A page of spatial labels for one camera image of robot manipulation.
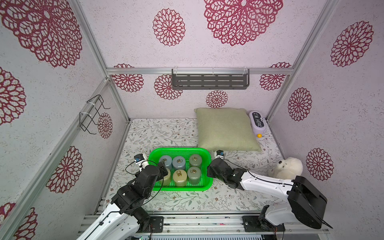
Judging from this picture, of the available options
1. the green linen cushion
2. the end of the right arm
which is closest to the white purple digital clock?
the green linen cushion

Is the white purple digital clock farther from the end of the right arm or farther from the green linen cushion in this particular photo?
the end of the right arm

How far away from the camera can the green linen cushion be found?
0.96 meters

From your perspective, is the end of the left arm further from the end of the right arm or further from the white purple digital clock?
the white purple digital clock

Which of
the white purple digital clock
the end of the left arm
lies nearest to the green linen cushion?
the white purple digital clock

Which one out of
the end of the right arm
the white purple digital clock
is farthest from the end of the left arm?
Result: the white purple digital clock

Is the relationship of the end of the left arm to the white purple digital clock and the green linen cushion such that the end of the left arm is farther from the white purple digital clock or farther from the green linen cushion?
the white purple digital clock
